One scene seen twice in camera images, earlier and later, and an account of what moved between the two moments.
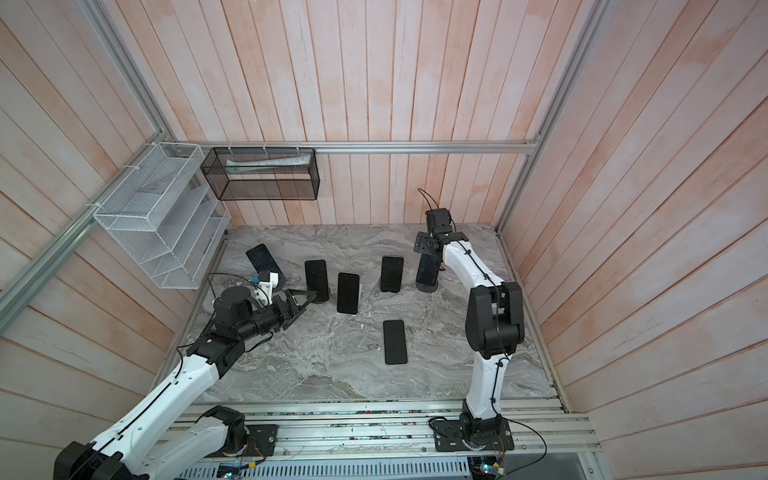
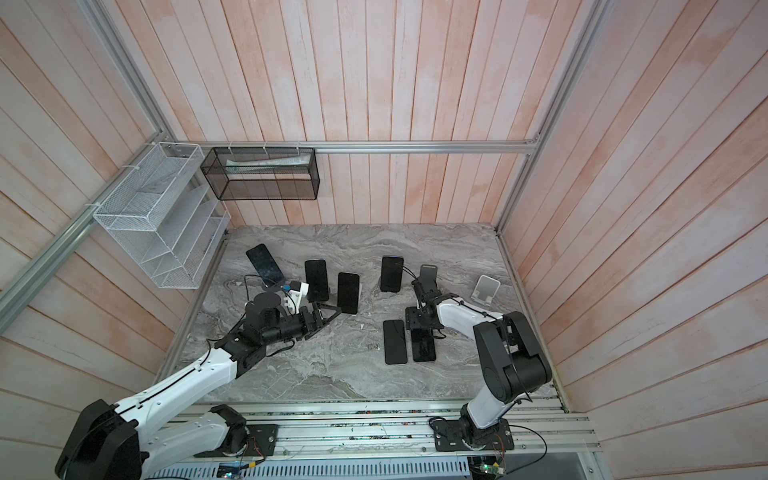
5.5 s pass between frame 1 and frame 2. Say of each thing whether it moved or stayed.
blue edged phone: stayed
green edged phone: stayed
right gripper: moved
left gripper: moved
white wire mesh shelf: stayed
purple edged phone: moved
